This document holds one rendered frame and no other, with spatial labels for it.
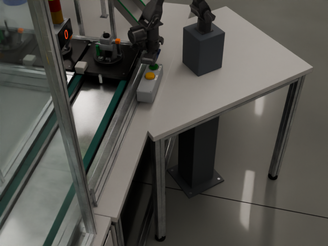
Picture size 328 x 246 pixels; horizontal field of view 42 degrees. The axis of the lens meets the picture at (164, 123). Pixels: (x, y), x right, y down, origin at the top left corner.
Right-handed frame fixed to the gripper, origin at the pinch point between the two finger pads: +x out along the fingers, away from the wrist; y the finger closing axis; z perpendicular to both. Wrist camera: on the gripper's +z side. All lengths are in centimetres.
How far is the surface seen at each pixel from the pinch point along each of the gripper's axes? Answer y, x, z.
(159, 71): 2.2, 4.5, -3.4
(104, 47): 0.5, -3.7, 21.8
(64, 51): 0.1, 1.8, 42.1
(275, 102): -101, 99, -67
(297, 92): -29, 30, -69
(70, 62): 5.3, 3.7, 37.3
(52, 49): 83, -60, 0
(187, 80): -6.7, 14.4, -14.7
